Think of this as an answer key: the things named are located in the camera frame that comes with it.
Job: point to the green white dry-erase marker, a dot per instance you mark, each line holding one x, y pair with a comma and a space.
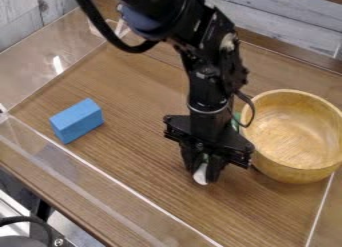
199, 175

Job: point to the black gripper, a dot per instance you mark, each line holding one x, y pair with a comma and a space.
204, 132

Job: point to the clear acrylic tray wall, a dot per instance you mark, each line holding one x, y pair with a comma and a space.
116, 180

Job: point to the brown wooden bowl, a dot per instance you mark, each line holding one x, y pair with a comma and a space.
295, 131

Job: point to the black metal bracket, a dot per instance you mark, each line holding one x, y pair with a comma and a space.
45, 234

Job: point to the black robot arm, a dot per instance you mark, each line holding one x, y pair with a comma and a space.
203, 37

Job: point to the blue foam block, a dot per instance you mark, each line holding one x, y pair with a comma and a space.
74, 121

